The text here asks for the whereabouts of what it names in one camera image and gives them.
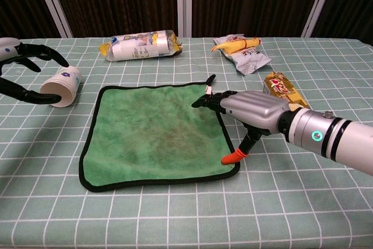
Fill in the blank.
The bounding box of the right robot hand orange thumb tip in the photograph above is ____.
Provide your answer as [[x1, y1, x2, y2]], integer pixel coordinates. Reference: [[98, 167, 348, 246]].
[[191, 90, 292, 166]]

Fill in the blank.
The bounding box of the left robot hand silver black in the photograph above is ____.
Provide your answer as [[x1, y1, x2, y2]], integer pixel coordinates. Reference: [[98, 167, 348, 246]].
[[0, 37, 70, 106]]

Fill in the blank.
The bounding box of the black and green cloth pouch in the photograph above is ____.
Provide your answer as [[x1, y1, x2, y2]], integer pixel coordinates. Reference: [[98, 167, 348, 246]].
[[79, 74, 241, 193]]

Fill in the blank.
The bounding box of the gold biscuit pack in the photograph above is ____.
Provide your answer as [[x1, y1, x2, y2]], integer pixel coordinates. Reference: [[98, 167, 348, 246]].
[[263, 71, 309, 110]]

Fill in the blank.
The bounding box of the white paper cup blue flower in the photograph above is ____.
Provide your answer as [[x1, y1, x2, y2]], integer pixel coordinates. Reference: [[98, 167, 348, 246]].
[[40, 65, 82, 108]]

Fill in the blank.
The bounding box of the yellow snack packet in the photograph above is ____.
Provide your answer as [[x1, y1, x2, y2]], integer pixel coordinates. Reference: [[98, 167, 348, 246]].
[[212, 37, 261, 56]]

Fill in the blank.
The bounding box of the white yellow snack bag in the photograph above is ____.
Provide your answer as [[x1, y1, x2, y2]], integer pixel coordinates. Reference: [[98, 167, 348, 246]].
[[98, 29, 184, 62]]

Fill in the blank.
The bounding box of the green checked tablecloth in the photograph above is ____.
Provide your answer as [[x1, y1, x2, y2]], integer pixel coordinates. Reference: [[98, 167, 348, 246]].
[[0, 36, 373, 249]]

